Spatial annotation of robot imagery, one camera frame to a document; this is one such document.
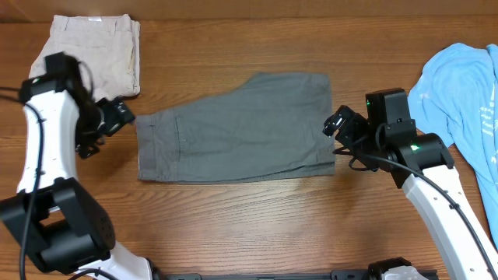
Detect light blue t-shirt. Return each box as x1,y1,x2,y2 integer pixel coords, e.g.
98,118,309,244
408,43,497,242

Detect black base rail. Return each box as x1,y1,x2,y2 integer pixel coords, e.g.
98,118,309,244
163,269,368,280

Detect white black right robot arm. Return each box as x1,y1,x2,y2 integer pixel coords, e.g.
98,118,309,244
323,89,497,279

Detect grey shorts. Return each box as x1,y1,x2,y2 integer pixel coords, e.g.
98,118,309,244
136,72,335,184

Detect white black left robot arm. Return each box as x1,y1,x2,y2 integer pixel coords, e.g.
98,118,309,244
1,53,163,280

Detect folded beige shorts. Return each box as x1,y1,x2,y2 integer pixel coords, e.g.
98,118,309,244
29,14,141,100

